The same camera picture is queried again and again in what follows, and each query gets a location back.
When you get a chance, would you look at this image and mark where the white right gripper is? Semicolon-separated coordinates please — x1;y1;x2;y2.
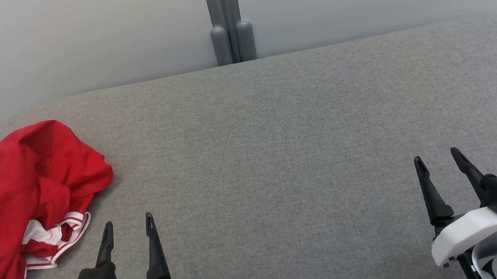
413;140;497;271

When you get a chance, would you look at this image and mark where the grey partition post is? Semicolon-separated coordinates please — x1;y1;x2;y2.
203;0;259;67

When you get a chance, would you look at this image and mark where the red and white jersey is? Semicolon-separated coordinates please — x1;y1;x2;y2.
0;111;131;279

